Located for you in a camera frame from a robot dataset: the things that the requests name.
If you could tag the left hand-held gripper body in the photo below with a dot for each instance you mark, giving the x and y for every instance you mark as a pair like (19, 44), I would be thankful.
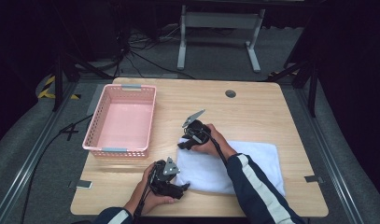
(162, 180)

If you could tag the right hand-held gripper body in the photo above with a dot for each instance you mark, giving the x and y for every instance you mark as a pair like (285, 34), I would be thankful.
(197, 130)

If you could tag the white towel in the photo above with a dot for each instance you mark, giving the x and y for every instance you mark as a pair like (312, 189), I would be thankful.
(203, 171)

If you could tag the pink plastic basket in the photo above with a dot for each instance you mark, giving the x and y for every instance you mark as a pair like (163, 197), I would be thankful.
(125, 124)

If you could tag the person's right hand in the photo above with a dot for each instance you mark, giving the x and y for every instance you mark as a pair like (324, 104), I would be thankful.
(217, 143)

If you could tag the person's left hand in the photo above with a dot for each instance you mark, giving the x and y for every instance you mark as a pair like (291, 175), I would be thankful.
(147, 199)

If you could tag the grey round table grommet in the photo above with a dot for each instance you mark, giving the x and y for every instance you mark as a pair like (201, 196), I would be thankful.
(230, 93)

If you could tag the grey tape piece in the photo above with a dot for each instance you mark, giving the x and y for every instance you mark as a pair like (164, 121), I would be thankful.
(313, 179)
(81, 184)

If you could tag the black tripod stand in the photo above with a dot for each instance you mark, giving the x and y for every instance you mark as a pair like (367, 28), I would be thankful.
(312, 84)
(58, 81)

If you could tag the white metal desk frame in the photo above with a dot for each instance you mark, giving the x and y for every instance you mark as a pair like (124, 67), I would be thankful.
(218, 20)

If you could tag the aluminium floor rail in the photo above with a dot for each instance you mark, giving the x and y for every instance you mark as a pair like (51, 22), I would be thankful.
(32, 161)
(327, 149)

